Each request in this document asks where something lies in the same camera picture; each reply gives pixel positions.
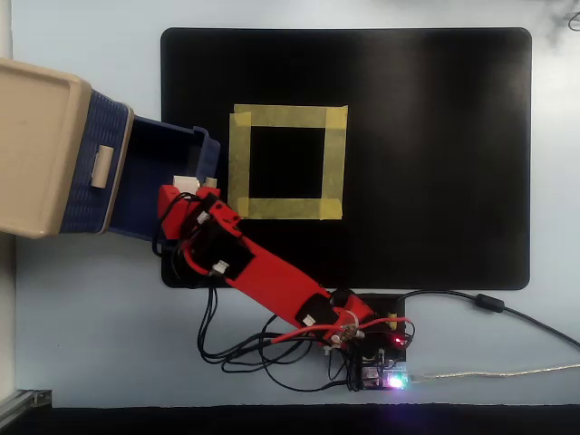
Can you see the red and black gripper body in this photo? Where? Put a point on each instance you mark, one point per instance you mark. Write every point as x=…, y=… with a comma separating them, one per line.
x=174, y=222

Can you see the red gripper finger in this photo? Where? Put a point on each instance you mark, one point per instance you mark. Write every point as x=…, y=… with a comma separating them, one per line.
x=209, y=195
x=168, y=195

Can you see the white toy brick cube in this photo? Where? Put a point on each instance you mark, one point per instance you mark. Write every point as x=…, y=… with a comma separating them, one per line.
x=186, y=182

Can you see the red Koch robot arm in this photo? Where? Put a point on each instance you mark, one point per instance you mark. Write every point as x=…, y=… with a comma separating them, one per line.
x=276, y=281

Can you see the beige plastic drawer cabinet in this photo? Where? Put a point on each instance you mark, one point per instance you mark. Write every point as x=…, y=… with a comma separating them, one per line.
x=36, y=149

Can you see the yellow masking tape strip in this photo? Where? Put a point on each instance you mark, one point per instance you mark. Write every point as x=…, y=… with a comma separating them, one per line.
x=290, y=116
x=285, y=209
x=238, y=163
x=335, y=163

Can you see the black rubber mat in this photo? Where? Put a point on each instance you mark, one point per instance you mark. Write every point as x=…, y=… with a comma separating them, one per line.
x=430, y=158

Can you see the black backdrop cloth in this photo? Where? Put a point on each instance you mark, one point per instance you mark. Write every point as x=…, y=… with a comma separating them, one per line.
x=290, y=421

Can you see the controller circuit board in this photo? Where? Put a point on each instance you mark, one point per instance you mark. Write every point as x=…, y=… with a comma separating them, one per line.
x=385, y=378

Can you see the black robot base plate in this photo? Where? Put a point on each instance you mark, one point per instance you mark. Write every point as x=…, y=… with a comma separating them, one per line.
x=385, y=306

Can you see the aluminium profile post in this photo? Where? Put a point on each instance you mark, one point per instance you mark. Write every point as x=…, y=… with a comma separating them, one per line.
x=22, y=401

